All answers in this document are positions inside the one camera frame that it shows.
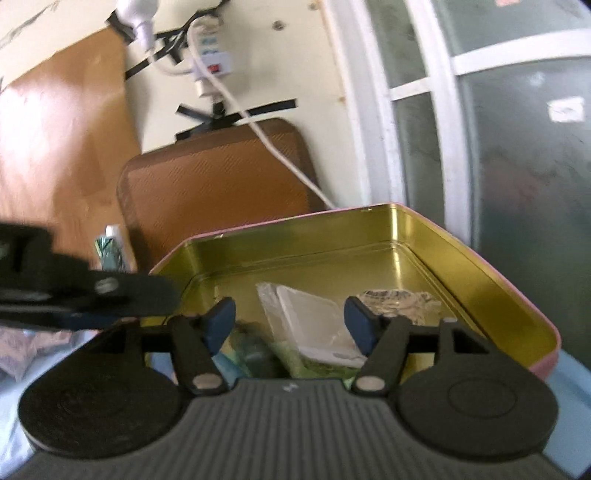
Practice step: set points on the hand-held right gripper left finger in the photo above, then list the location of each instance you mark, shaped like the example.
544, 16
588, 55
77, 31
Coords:
219, 325

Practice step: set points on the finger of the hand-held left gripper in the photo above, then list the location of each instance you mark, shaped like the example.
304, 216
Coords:
129, 295

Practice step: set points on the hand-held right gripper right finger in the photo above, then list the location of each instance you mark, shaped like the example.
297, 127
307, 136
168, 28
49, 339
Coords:
362, 327

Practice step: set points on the small white pack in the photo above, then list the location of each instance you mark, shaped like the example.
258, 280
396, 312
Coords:
318, 323

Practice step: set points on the clear crinkled packet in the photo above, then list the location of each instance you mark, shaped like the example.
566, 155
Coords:
401, 300

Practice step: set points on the green tube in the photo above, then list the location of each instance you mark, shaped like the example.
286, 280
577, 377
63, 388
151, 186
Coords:
108, 254

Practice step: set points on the white tube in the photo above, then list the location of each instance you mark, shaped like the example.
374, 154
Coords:
122, 244

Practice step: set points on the pink white printed pack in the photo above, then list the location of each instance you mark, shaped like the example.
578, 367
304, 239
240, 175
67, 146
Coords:
23, 350

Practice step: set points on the blue printed blanket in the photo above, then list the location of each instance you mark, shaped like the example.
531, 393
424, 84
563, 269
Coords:
14, 415

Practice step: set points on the wooden board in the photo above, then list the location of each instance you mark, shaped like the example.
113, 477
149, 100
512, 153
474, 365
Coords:
60, 138

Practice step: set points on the black tape cross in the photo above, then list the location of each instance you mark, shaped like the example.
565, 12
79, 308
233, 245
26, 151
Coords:
221, 117

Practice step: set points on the short black tape strip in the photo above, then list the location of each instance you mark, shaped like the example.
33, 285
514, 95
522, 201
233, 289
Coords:
121, 28

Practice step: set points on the white plug adapter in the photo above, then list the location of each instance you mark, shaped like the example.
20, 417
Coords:
138, 18

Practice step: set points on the white window frame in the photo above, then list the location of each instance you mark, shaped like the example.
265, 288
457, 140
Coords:
415, 115

